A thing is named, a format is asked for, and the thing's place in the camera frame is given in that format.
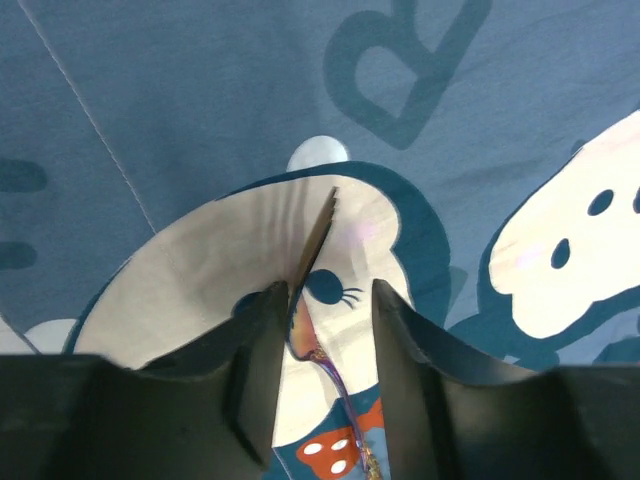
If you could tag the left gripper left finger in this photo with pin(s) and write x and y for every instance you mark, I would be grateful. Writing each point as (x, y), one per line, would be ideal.
(204, 411)

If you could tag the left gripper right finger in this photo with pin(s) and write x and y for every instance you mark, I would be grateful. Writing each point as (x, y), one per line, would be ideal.
(453, 412)

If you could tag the blue cartoon mouse placemat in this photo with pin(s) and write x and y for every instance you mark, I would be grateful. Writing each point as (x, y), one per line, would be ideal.
(163, 163)

